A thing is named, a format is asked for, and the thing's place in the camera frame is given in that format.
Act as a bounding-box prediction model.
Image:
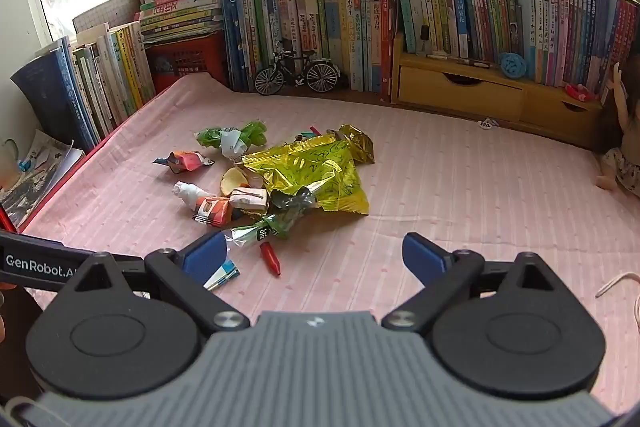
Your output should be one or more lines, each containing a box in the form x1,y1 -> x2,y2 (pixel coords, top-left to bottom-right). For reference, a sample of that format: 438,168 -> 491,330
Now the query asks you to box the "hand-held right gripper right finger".
381,232 -> 556,333

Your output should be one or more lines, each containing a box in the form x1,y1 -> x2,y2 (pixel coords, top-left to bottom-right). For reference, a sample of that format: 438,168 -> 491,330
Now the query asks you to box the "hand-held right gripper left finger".
75,231 -> 251,333

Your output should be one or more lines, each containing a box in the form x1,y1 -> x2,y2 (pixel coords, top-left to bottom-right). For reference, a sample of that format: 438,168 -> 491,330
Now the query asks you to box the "small red bottle toy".
258,241 -> 282,278

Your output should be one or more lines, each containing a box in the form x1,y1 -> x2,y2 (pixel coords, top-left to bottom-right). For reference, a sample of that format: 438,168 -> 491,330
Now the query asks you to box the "gold brown snack wrapper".
229,187 -> 271,214

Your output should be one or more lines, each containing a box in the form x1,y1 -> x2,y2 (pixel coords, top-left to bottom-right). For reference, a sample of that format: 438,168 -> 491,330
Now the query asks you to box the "orange blue snack packet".
152,150 -> 216,174

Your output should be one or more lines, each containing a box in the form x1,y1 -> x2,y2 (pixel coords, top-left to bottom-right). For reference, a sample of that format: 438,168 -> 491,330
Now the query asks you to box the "row of white yellow books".
35,22 -> 156,152

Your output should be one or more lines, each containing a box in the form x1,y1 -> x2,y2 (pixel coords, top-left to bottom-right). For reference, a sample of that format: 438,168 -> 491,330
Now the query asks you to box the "flat stack of books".
137,0 -> 226,45

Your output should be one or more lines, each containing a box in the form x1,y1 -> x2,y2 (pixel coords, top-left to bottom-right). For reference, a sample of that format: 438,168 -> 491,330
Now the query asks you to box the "long row of upright books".
218,0 -> 396,95

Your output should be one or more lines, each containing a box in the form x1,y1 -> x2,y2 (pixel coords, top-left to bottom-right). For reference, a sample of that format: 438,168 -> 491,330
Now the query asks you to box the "row of pink blue books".
515,0 -> 640,90

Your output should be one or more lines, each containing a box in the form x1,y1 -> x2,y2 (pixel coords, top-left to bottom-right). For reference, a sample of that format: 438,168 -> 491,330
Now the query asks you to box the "blue white wrapper scrap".
202,258 -> 241,292

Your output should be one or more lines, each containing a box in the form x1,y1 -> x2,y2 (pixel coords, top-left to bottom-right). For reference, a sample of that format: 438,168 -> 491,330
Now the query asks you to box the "orange white wrapper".
192,196 -> 233,227

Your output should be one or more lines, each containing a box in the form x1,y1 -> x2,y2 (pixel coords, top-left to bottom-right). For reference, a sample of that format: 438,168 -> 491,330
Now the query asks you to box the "clear green wrapper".
222,213 -> 291,253

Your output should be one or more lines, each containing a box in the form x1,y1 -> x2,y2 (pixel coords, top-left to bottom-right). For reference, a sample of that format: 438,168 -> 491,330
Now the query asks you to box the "small white candy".
172,181 -> 211,208

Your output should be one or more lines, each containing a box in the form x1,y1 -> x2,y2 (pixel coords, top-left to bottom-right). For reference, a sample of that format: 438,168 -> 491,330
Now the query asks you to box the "pink striped bedsheet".
22,74 -> 640,413

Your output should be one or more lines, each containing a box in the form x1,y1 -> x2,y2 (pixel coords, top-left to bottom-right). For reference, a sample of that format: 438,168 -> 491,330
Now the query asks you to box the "orange peel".
221,167 -> 251,196

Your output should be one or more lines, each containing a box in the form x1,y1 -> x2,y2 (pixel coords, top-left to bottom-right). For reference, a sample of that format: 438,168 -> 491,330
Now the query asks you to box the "open magazine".
0,129 -> 86,228

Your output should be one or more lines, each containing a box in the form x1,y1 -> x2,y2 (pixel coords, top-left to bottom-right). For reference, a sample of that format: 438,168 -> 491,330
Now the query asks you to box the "dark green foil wrapper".
267,186 -> 321,228

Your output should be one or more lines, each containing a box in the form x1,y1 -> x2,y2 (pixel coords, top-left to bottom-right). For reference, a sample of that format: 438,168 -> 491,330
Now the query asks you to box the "green white candy wrapper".
194,120 -> 268,156

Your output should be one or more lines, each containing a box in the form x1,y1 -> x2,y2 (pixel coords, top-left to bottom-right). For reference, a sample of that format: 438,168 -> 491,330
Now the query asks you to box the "crumpled gold foil wrapper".
337,123 -> 376,165

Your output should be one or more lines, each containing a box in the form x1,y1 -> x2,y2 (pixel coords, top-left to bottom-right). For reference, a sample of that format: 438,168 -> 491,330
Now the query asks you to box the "yellow green snack bag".
241,133 -> 371,215

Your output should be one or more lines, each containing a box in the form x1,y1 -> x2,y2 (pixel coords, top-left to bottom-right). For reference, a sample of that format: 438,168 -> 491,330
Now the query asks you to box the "large dark blue book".
10,52 -> 96,152

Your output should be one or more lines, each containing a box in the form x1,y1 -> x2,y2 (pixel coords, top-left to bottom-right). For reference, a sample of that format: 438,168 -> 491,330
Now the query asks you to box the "wooden drawer organizer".
390,34 -> 606,148

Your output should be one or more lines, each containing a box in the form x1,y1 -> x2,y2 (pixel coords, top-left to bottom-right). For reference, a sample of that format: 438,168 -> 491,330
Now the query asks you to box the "red plastic crate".
145,29 -> 231,95

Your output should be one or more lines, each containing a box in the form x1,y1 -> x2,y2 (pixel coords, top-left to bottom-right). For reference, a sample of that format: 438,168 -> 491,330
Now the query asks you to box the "black pen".
425,52 -> 493,68

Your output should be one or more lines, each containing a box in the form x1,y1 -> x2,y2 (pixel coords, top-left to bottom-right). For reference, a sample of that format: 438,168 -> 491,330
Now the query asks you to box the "black model bicycle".
254,39 -> 342,96

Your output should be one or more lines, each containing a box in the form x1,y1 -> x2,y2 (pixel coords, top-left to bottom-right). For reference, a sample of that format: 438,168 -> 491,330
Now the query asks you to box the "blue knitted ball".
497,52 -> 527,80

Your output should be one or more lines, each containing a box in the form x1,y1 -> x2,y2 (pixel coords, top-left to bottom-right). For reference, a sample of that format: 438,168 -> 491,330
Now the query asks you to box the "brown-haired doll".
595,62 -> 640,198

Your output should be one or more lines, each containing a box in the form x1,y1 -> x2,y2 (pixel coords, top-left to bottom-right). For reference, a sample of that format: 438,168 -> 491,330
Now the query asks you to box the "small red pink toy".
565,83 -> 596,102

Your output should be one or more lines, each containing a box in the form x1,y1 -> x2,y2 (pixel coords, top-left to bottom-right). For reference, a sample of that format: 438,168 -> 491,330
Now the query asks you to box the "grid cutting mat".
72,0 -> 143,38

